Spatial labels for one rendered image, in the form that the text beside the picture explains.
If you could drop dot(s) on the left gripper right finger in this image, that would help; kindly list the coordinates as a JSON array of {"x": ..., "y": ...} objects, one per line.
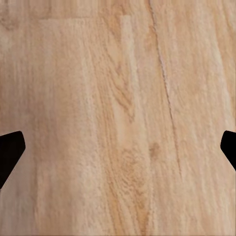
[{"x": 228, "y": 146}]

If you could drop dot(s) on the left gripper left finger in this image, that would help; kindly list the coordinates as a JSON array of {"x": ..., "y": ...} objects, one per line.
[{"x": 12, "y": 146}]

